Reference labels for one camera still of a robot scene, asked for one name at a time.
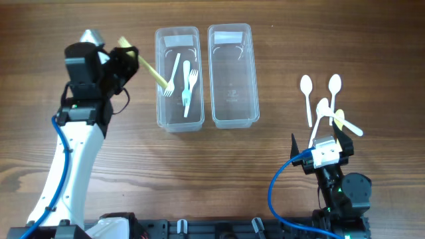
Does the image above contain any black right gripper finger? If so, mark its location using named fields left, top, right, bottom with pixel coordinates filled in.
left=332, top=122, right=353, bottom=149
left=290, top=134, right=299, bottom=159

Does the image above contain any yellow plastic fork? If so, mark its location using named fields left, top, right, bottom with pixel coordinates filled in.
left=118, top=37, right=168, bottom=89

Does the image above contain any yellow plastic spoon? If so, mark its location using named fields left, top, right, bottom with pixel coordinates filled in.
left=333, top=109, right=346, bottom=152

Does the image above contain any white spoon crossing diagonal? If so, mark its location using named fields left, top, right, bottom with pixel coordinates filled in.
left=321, top=106, right=363, bottom=137

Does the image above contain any white spoon slanted handle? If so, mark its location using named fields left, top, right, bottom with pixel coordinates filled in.
left=308, top=98, right=329, bottom=148

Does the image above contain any white plastic spoon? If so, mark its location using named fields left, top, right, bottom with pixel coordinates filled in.
left=300, top=75, right=313, bottom=127
left=328, top=74, right=342, bottom=112

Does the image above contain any white plastic fork long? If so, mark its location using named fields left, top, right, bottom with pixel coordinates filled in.
left=184, top=70, right=199, bottom=118

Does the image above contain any light blue plastic fork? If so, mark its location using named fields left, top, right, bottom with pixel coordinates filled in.
left=182, top=60, right=191, bottom=106

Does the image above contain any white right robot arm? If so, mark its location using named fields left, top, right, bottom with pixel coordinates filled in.
left=290, top=123, right=372, bottom=238

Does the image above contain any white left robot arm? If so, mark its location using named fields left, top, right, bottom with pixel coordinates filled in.
left=7, top=42, right=190, bottom=238

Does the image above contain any left clear plastic container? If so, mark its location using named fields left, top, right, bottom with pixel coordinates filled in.
left=155, top=27, right=205, bottom=133

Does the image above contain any clear plastic container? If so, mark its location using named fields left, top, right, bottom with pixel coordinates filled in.
left=155, top=27, right=205, bottom=133
left=208, top=23, right=260, bottom=129

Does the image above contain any right clear plastic container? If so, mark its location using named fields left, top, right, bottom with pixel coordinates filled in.
left=208, top=23, right=260, bottom=129

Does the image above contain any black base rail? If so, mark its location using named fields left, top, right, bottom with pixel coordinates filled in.
left=132, top=217, right=371, bottom=239

